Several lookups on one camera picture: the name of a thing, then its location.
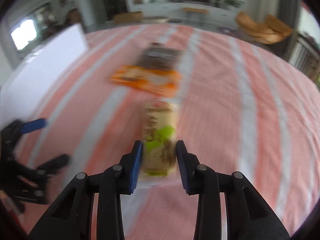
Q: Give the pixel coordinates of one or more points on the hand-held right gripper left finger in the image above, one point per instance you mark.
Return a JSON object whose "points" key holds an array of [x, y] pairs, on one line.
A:
{"points": [[136, 165]]}

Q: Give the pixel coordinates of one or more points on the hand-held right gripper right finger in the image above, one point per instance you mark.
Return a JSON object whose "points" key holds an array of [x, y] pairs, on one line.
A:
{"points": [[181, 167]]}

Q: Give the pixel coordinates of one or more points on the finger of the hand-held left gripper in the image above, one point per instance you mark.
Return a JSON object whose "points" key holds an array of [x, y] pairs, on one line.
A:
{"points": [[53, 163], [35, 125]]}

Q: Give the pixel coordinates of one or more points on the beige green snack packet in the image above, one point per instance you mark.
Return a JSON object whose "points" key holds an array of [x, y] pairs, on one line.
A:
{"points": [[160, 130]]}

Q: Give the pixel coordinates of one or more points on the white cardboard box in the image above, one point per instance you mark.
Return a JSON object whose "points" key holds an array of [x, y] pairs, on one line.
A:
{"points": [[50, 62]]}

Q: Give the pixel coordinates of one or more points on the orange snack bag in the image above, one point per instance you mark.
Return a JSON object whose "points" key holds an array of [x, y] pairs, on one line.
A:
{"points": [[147, 80]]}

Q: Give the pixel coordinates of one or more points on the balcony glass door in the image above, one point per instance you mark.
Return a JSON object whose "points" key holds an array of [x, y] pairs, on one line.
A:
{"points": [[23, 33]]}

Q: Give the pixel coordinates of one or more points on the dark snack packet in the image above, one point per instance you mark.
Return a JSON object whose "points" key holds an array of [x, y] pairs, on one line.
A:
{"points": [[160, 57]]}

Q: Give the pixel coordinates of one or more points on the wooden dining chair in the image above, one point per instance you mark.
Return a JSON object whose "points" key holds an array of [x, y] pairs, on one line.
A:
{"points": [[74, 15]]}

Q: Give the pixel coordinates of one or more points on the brown cardboard box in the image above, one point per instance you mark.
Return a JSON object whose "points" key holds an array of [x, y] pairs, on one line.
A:
{"points": [[127, 17]]}

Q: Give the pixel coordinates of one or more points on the purple rug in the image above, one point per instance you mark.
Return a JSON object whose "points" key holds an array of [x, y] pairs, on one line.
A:
{"points": [[228, 31]]}

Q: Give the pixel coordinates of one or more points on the round beige floor cushion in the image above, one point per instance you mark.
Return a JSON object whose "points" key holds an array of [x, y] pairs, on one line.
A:
{"points": [[155, 19]]}

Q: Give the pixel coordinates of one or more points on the wooden bench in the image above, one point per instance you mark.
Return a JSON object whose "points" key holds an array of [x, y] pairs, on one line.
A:
{"points": [[195, 10]]}

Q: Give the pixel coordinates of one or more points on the orange lounge chair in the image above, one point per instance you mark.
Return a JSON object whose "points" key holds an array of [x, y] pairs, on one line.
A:
{"points": [[262, 30]]}

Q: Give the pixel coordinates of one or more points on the white television cabinet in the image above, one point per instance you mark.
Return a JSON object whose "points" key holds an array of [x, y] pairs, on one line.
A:
{"points": [[172, 7]]}

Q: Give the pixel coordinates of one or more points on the large leafy potted plant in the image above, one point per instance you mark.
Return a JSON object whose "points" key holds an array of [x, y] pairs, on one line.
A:
{"points": [[230, 1]]}

